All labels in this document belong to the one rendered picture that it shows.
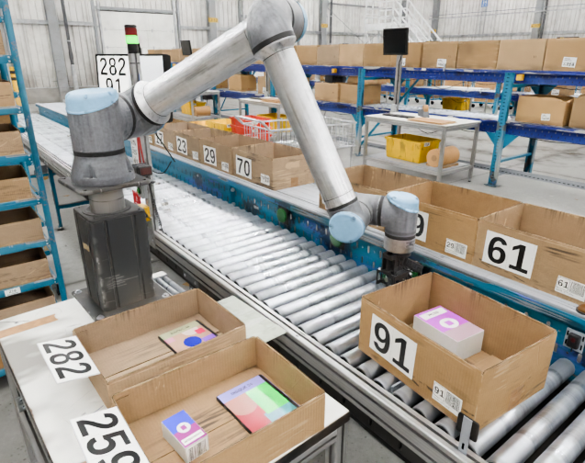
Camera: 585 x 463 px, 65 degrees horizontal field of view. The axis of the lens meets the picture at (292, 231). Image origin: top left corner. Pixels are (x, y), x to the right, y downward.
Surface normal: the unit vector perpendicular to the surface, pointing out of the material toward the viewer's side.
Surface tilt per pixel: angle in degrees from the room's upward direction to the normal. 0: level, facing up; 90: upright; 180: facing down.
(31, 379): 0
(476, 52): 90
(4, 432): 0
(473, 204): 89
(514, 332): 90
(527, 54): 90
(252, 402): 0
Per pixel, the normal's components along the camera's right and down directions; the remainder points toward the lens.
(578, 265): -0.79, 0.22
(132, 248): 0.65, 0.27
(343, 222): -0.33, 0.41
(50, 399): 0.00, -0.93
